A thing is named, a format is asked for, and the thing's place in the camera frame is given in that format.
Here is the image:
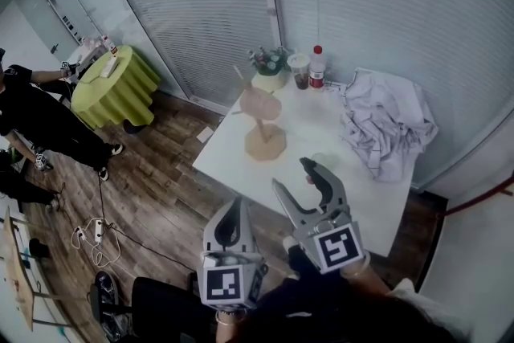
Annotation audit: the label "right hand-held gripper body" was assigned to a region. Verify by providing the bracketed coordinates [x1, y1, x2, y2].
[292, 207, 365, 276]

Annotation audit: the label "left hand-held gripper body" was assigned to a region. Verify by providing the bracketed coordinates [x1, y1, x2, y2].
[196, 248, 268, 311]

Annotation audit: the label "pale green cup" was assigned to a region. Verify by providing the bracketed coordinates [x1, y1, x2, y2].
[312, 151, 341, 174]

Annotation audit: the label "wooden cup stand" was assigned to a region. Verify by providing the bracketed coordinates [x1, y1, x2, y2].
[230, 65, 288, 162]

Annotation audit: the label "pink translucent cup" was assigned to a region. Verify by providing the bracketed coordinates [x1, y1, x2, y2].
[239, 86, 283, 121]

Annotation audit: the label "person's left forearm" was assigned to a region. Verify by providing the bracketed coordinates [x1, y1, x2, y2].
[214, 308, 248, 343]

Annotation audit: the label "person's right forearm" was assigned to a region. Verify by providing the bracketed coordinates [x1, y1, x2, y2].
[340, 252, 390, 296]

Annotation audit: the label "plastic cup with dark drink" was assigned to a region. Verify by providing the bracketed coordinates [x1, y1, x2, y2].
[286, 53, 311, 91]

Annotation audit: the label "person's white shoe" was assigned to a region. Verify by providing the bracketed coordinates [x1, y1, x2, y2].
[282, 235, 300, 255]

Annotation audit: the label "person's dark trousers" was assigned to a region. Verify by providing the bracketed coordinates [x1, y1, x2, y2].
[240, 243, 402, 343]

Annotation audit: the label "black office chair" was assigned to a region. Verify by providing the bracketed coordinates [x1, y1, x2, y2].
[90, 276, 220, 343]

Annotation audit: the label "crumpled white shirt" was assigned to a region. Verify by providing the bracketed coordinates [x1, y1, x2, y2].
[340, 70, 439, 184]

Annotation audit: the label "person's white sleeve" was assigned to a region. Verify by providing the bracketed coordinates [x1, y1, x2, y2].
[387, 279, 475, 343]

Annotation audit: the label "red-capped plastic bottle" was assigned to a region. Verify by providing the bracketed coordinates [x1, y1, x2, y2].
[308, 45, 328, 91]

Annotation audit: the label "black wheeled chair base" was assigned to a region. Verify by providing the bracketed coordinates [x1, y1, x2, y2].
[91, 271, 121, 341]

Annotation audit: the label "black round table base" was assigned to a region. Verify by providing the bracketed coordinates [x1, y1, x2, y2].
[122, 120, 149, 135]

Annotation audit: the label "red coat rack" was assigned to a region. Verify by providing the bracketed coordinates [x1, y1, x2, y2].
[437, 174, 514, 218]

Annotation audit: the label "potted flowers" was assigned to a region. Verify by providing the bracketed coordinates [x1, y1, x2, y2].
[247, 46, 292, 93]

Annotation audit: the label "green tablecloth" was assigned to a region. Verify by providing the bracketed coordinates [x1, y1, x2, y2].
[71, 45, 161, 130]

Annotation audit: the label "grey window blinds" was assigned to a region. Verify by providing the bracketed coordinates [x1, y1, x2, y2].
[263, 0, 514, 190]
[92, 0, 282, 110]

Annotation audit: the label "wooden board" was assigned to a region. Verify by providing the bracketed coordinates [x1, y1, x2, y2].
[0, 206, 35, 331]

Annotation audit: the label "small red-label bottle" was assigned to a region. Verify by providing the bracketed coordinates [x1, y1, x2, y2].
[100, 35, 119, 55]

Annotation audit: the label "white side table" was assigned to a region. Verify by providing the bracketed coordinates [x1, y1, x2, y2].
[67, 38, 108, 71]

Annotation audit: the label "black floor cable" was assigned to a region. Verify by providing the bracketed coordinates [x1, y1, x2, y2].
[98, 172, 204, 276]

